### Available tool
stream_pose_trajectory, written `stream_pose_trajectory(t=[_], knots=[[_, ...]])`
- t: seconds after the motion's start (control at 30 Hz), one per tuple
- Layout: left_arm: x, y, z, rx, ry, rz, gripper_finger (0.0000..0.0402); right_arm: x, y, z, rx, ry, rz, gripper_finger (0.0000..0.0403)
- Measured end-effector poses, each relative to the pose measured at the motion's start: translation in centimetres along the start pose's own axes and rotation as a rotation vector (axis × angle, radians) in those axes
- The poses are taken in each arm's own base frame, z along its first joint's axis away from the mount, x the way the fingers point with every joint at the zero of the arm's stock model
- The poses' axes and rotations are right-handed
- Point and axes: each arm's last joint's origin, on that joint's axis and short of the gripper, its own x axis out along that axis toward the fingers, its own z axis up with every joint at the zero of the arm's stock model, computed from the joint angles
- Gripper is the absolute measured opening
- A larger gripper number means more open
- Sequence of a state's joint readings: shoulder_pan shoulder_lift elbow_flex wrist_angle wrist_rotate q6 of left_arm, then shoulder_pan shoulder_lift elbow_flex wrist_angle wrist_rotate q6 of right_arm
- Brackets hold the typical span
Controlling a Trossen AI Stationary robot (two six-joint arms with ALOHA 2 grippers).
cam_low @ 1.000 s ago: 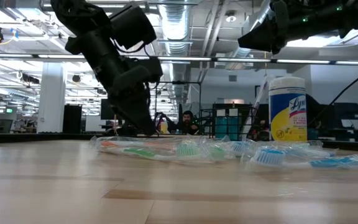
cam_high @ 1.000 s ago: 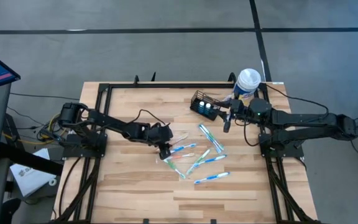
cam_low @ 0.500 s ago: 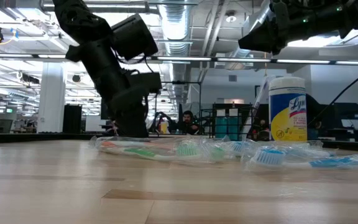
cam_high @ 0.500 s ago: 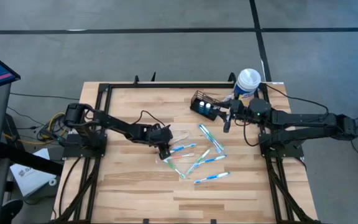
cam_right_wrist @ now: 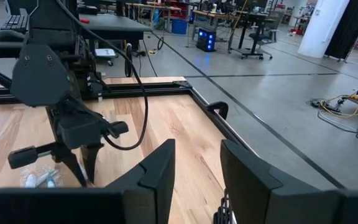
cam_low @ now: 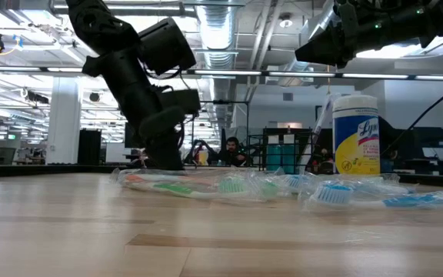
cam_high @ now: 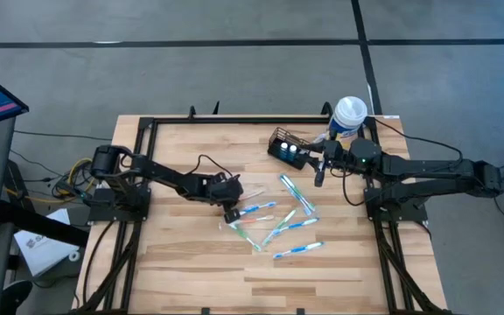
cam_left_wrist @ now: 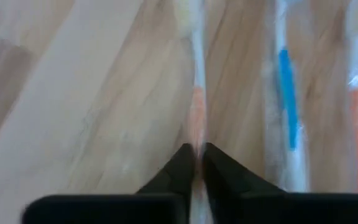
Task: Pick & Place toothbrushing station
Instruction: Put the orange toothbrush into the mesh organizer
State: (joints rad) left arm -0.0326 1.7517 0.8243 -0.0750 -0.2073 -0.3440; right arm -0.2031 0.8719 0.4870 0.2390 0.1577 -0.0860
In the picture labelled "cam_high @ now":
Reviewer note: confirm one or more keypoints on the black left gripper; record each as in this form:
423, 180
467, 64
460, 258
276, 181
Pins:
228, 190

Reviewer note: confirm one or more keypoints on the blue toothpaste tube white cap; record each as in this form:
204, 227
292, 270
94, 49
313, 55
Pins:
284, 146

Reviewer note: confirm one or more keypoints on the white-lidded wipes canister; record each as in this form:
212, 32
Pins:
348, 114

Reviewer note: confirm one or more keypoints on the blue white toothbrush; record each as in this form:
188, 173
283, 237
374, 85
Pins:
298, 249
298, 225
296, 198
258, 207

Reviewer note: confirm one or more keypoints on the white paper booklet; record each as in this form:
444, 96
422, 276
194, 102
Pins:
42, 249

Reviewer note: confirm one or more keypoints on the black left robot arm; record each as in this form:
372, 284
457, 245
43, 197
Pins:
160, 172

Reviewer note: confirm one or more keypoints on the black desk beam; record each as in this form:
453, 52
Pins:
42, 224

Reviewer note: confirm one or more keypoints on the orange white toothbrush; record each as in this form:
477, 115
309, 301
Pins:
252, 220
254, 193

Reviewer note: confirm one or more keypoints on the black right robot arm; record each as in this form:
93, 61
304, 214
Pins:
431, 170

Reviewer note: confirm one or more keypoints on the blue bottle with white cap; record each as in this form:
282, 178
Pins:
292, 149

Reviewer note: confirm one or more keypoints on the black aluminium table frame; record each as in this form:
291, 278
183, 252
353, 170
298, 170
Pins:
234, 120

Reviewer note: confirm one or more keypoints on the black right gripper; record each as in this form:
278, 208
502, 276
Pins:
333, 153

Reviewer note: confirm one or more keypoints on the green white toothbrush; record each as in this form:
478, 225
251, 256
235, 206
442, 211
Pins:
301, 192
245, 237
280, 226

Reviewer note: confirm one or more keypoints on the purple white toothbrush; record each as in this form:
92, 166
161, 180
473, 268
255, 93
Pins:
319, 137

